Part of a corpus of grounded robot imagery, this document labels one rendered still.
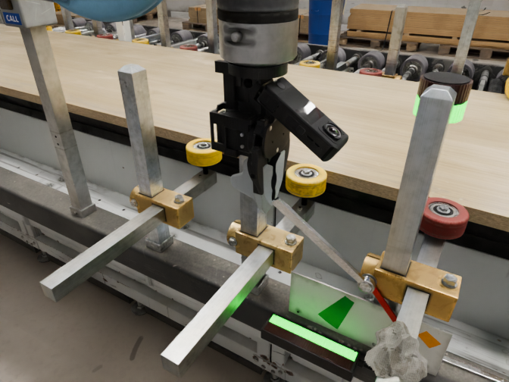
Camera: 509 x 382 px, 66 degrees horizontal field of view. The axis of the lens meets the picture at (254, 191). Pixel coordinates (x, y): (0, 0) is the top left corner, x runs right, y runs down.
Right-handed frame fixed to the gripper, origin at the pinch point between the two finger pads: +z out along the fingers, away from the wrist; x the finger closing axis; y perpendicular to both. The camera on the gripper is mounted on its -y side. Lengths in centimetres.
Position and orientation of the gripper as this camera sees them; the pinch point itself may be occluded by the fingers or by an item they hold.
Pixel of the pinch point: (270, 205)
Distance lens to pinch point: 55.7
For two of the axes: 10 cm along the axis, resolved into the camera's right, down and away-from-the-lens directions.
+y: -8.6, -2.7, 4.3
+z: 0.0, 8.5, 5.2
